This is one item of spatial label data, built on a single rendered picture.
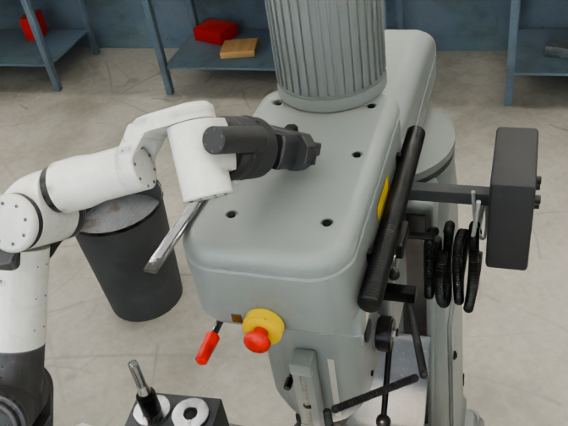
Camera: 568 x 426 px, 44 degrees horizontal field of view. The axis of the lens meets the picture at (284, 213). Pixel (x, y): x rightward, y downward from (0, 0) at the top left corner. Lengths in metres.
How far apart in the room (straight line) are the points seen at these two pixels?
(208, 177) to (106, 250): 2.46
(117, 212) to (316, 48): 2.47
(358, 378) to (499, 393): 1.86
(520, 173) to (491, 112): 3.52
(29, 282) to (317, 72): 0.57
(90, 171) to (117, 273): 2.49
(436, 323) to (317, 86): 0.87
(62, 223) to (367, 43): 0.57
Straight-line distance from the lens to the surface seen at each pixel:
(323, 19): 1.16
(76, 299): 3.93
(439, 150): 1.71
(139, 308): 3.59
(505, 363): 3.27
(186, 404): 1.78
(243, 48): 5.39
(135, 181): 0.92
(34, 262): 1.02
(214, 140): 0.85
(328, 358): 1.29
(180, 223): 1.03
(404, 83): 1.59
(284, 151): 1.00
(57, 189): 0.96
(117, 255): 3.33
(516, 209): 1.36
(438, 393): 2.10
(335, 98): 1.22
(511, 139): 1.45
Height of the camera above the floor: 2.52
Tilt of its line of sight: 38 degrees down
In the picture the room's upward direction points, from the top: 10 degrees counter-clockwise
